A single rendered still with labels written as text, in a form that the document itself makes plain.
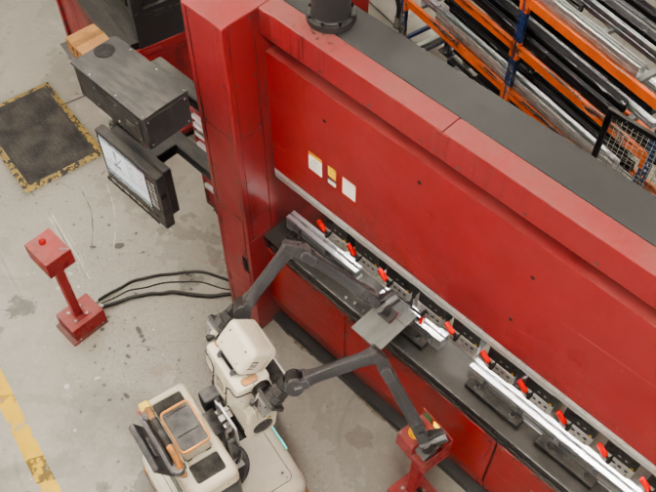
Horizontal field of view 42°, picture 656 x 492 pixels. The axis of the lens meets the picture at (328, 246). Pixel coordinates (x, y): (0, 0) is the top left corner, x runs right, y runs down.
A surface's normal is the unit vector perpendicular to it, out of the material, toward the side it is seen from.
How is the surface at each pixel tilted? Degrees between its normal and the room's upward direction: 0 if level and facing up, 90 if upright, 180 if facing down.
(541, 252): 90
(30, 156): 0
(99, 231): 0
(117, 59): 0
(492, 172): 90
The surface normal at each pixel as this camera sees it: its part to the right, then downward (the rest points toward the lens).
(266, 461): 0.00, -0.58
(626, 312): -0.71, 0.57
